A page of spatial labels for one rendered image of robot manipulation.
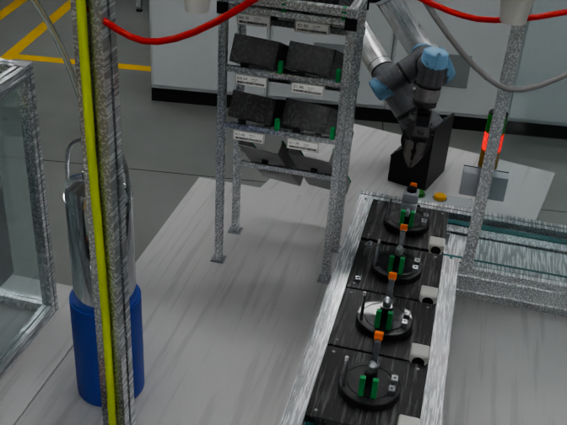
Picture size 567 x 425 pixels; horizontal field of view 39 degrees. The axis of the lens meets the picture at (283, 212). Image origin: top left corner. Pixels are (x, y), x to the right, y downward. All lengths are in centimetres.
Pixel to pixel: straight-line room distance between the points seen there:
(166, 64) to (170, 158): 88
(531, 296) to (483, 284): 13
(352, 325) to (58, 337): 75
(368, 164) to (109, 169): 186
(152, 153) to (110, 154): 368
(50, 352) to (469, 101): 391
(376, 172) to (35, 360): 145
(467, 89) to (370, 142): 232
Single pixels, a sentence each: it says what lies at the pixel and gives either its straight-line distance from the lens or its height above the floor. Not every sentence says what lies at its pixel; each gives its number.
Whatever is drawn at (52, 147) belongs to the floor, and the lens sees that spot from 505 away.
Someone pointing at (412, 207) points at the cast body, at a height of 105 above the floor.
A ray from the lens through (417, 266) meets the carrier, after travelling 219.
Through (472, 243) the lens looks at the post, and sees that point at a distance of 227.
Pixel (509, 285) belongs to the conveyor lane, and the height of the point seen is 93.
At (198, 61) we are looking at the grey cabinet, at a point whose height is 33.
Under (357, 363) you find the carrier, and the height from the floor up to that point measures 99.
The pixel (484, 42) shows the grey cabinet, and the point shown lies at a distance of 534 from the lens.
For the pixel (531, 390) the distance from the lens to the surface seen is 211.
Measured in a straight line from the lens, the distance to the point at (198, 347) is 208.
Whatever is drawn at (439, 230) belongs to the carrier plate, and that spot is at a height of 97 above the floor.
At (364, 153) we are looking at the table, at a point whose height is 86.
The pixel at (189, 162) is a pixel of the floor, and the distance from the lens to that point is 481.
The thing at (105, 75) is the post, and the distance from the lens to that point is 118.
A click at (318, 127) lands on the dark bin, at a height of 132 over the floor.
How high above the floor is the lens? 221
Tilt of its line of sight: 31 degrees down
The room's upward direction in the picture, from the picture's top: 4 degrees clockwise
